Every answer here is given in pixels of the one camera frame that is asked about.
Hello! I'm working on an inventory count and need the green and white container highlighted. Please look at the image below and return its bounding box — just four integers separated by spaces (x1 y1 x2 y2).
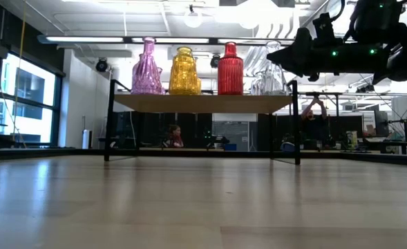
346 130 359 150

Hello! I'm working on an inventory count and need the white globe ceiling lamp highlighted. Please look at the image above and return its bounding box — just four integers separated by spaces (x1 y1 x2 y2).
183 5 204 29

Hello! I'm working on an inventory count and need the person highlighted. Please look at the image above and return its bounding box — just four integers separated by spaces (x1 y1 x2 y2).
163 124 185 149
299 97 332 150

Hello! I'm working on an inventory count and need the clear pleated glass vase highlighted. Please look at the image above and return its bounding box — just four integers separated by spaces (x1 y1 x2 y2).
256 40 290 96

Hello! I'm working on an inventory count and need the black computer monitor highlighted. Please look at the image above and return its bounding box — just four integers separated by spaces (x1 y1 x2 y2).
374 109 390 138

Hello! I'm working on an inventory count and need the yellow slim ribbed vase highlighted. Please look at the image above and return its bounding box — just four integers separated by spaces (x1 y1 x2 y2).
168 46 199 96

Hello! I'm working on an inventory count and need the black background robot device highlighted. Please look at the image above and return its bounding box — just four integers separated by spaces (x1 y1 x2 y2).
205 133 231 149

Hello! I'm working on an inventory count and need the white cylinder canister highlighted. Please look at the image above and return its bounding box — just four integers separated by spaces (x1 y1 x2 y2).
82 129 93 150

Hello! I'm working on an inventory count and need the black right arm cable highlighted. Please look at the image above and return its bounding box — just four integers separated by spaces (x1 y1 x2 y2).
330 0 346 22

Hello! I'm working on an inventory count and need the red ribbed cylinder bottle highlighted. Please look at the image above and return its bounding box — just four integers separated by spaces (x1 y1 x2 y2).
217 41 245 96

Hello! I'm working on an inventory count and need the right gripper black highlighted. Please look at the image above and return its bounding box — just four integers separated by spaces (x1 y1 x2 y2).
267 27 392 83

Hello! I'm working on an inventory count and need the pink round glass vase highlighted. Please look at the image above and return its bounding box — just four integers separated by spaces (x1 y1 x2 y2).
130 37 166 95

